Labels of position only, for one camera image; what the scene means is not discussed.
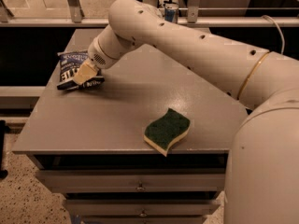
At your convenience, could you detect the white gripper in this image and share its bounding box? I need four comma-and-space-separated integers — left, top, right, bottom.
73, 25, 137, 85

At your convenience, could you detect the blue chip bag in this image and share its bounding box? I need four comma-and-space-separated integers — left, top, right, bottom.
57, 50, 105, 91

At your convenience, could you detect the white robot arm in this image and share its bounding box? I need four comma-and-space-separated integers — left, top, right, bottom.
75, 0, 299, 224

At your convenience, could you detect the redbull can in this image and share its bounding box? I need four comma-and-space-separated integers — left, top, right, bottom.
164, 3, 178, 23

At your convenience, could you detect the green yellow sponge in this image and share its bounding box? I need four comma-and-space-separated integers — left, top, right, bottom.
144, 108, 191, 157

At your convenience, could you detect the black stand at left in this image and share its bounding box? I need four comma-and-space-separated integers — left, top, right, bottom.
0, 120, 10, 180

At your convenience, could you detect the top grey drawer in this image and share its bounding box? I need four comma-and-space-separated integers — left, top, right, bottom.
36, 170, 225, 193

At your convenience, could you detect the grey drawer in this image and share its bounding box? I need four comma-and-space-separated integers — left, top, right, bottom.
36, 170, 225, 193
64, 199, 220, 217

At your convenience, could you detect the lower grey drawer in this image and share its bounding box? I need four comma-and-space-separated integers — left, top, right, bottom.
64, 199, 220, 217

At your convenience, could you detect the metal window rail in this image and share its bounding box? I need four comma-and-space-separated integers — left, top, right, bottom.
0, 0, 299, 27

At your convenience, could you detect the white cable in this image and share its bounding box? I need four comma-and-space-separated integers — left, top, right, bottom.
261, 14, 286, 55

